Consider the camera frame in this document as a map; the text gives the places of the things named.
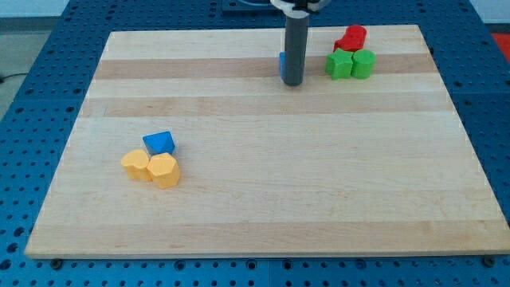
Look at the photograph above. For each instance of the green star block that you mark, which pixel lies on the green star block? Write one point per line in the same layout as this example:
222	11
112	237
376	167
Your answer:
339	64

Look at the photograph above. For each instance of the yellow heart block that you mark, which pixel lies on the yellow heart block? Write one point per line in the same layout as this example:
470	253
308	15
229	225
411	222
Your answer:
135	165

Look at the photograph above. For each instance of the yellow hexagon block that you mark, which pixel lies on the yellow hexagon block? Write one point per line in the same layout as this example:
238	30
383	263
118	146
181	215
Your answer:
164	170

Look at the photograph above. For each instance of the blue cube block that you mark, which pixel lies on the blue cube block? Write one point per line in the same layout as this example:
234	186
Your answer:
281	64

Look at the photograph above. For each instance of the red curved block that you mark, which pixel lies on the red curved block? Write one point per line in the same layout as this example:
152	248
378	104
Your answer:
352	40

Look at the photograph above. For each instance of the green cylinder block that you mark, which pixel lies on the green cylinder block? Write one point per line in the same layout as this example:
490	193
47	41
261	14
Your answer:
363	64

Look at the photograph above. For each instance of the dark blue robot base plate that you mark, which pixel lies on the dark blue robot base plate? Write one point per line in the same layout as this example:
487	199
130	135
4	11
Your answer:
250	7

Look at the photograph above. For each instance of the wooden board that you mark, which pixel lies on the wooden board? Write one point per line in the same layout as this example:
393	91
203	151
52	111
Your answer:
346	168

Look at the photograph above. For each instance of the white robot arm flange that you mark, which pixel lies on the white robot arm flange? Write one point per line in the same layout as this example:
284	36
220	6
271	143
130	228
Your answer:
299	8

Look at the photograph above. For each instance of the blue triangular block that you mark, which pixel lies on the blue triangular block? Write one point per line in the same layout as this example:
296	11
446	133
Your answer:
159	143

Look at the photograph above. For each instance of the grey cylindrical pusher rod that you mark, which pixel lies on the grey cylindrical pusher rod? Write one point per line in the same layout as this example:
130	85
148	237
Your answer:
295	43

